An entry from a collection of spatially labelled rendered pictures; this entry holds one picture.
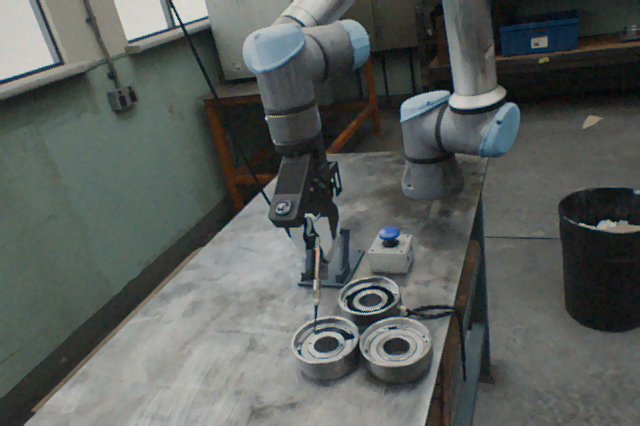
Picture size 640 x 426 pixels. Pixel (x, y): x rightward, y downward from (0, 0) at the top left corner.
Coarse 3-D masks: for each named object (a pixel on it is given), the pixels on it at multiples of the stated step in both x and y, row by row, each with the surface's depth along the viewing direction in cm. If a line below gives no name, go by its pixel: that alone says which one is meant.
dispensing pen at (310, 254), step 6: (318, 240) 83; (318, 246) 83; (306, 252) 81; (312, 252) 81; (306, 258) 81; (312, 258) 81; (306, 264) 81; (312, 264) 81; (306, 270) 81; (312, 270) 81; (306, 276) 81; (312, 276) 81; (318, 282) 82; (318, 288) 82; (318, 294) 82; (318, 300) 82
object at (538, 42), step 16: (528, 16) 394; (544, 16) 389; (560, 16) 385; (576, 16) 356; (512, 32) 372; (528, 32) 368; (544, 32) 364; (560, 32) 360; (576, 32) 356; (512, 48) 378; (528, 48) 373; (544, 48) 369; (560, 48) 365
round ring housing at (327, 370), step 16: (320, 320) 83; (336, 320) 83; (304, 336) 82; (320, 336) 81; (336, 336) 80; (320, 352) 82; (336, 352) 77; (352, 352) 75; (304, 368) 76; (320, 368) 74; (336, 368) 75; (352, 368) 77
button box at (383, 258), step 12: (396, 240) 99; (408, 240) 99; (372, 252) 97; (384, 252) 96; (396, 252) 96; (408, 252) 97; (372, 264) 98; (384, 264) 97; (396, 264) 96; (408, 264) 98
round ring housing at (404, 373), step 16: (384, 320) 80; (400, 320) 79; (368, 336) 79; (400, 336) 77; (368, 352) 76; (384, 352) 75; (432, 352) 74; (368, 368) 74; (384, 368) 71; (400, 368) 71; (416, 368) 71
